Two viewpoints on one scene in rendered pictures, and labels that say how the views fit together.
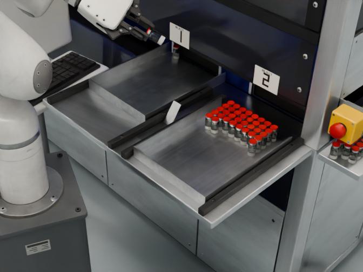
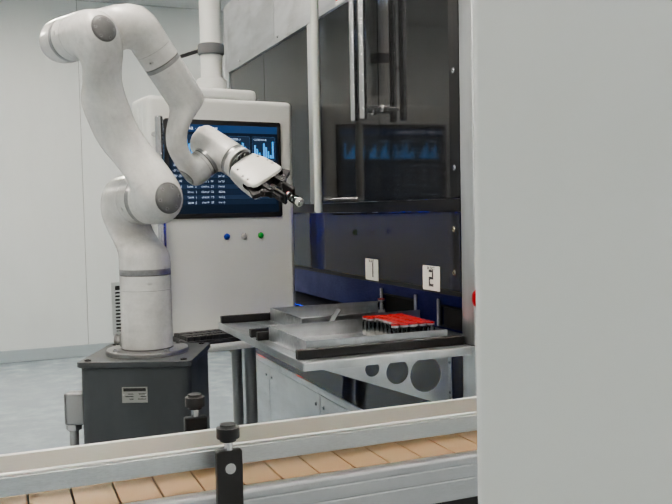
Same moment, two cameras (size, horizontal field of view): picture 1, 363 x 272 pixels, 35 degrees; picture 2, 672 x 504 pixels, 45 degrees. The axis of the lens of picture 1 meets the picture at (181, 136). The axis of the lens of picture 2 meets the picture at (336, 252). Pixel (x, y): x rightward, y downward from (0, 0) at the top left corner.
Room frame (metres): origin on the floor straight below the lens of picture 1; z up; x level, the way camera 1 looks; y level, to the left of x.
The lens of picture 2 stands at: (-0.56, -0.80, 1.19)
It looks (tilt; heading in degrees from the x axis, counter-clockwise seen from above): 3 degrees down; 23
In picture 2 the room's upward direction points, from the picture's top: 1 degrees counter-clockwise
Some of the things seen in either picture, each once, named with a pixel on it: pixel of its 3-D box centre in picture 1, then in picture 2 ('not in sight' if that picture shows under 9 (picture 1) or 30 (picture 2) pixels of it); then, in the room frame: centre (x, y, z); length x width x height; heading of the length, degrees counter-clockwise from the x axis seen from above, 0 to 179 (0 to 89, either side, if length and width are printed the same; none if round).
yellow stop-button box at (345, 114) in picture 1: (348, 122); not in sight; (1.19, -0.43, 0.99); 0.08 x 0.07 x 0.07; 136
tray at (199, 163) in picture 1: (213, 146); (355, 334); (1.19, -0.09, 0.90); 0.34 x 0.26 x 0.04; 136
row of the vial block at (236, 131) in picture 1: (235, 130); (389, 328); (1.26, -0.15, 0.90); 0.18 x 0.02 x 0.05; 46
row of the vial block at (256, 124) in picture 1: (246, 124); (406, 327); (1.29, -0.18, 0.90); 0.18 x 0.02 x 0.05; 45
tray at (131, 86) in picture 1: (158, 80); (343, 315); (1.51, 0.08, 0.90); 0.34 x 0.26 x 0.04; 136
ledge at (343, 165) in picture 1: (352, 155); not in sight; (1.20, -0.47, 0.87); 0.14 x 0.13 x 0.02; 136
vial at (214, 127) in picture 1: (214, 124); (370, 326); (1.28, -0.09, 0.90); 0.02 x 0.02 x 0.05
